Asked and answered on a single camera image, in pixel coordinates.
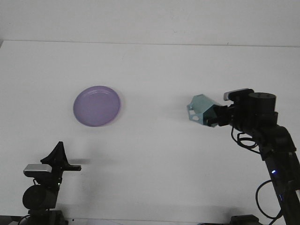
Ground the pale blue hexagonal cup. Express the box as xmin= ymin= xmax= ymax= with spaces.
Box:
xmin=187 ymin=94 xmax=221 ymax=128

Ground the pale purple round plate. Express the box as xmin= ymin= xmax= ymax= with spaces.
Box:
xmin=73 ymin=85 xmax=121 ymax=128

